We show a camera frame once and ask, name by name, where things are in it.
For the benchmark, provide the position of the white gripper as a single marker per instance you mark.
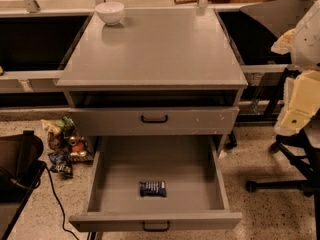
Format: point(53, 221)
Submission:
point(307, 44)

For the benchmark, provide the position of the blue rxbar blueberry bar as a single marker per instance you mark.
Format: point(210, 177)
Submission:
point(153, 189)

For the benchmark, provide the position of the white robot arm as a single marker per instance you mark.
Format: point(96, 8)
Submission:
point(305, 54)

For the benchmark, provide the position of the grey drawer cabinet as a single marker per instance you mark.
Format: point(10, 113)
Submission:
point(157, 57)

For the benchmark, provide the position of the wooden stick on far counter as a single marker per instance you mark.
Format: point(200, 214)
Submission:
point(184, 1)

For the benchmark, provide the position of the grey open middle drawer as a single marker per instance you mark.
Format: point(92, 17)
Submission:
point(196, 197)

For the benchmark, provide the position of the grey closed top drawer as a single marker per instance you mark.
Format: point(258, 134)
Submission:
point(126, 121)

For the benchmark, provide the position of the black office chair at right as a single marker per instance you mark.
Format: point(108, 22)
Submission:
point(303, 152)

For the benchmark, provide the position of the white ceramic bowl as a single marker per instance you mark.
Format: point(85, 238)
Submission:
point(111, 13)

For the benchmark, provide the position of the pile of snack packages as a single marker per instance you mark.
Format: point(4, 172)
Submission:
point(63, 136)

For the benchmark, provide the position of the blue snack bag on floor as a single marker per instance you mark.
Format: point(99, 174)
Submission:
point(60, 163)

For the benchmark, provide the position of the black chair at left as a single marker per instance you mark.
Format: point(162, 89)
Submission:
point(20, 172)

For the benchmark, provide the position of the black top drawer handle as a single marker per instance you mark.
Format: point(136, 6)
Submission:
point(156, 120)

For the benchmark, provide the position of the black drawer handle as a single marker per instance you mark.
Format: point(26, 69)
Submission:
point(156, 226)
point(156, 120)

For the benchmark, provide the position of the black middle drawer handle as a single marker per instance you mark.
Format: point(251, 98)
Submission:
point(156, 226)

